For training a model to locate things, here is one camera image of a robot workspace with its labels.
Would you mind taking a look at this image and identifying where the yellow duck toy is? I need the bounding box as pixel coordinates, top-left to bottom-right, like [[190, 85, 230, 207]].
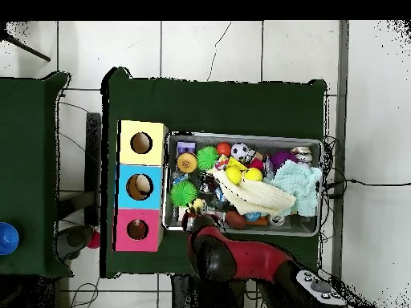
[[190, 197, 207, 214]]

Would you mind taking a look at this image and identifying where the cream waffle cloth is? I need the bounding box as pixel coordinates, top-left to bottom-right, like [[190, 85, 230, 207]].
[[208, 166, 297, 217]]

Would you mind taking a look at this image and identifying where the wooden box with three holes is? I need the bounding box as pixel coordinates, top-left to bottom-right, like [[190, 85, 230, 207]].
[[112, 120, 169, 253]]

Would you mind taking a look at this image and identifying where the shallow silver mesh bin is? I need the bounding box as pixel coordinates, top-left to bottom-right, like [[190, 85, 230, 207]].
[[161, 131, 324, 237]]

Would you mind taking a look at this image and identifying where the green spiky rubber ball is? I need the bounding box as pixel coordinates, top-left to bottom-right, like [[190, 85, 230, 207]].
[[169, 180, 199, 208], [196, 146, 220, 172]]

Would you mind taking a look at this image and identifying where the toy hamburger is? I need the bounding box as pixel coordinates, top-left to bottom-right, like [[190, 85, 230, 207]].
[[176, 152, 199, 174]]

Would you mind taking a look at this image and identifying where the orange red ball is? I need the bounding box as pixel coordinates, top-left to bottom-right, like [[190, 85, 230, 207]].
[[216, 141, 232, 158]]

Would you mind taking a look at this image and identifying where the yellow smiley ball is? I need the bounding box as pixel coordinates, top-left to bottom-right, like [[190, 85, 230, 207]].
[[225, 165, 243, 185]]

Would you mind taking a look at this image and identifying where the black white soccer ball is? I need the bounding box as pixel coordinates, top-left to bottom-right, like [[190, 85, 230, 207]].
[[230, 142, 250, 161]]

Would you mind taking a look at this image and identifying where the brown toy football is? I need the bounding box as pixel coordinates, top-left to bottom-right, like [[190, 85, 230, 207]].
[[225, 209, 246, 231]]

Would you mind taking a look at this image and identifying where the mint green waffle cloth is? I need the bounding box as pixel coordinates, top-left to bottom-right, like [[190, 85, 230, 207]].
[[262, 159, 323, 217]]

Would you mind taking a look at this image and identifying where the small red floor ball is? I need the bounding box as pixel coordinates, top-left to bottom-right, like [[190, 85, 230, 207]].
[[85, 230, 101, 249]]

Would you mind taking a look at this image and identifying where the dark grey rounded object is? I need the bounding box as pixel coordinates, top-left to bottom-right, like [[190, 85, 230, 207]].
[[55, 224, 95, 261]]

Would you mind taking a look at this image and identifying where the dark green side table cloth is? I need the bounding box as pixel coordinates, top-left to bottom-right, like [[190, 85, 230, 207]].
[[0, 71, 73, 278]]

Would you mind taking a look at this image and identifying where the blue plastic cup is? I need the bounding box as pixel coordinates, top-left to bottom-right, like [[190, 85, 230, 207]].
[[0, 221, 20, 257]]

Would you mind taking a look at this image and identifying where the black tripod leg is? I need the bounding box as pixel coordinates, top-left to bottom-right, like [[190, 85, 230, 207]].
[[0, 33, 51, 63]]

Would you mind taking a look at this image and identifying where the black power cable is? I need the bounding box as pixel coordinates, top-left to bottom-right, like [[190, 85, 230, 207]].
[[324, 178, 411, 197]]

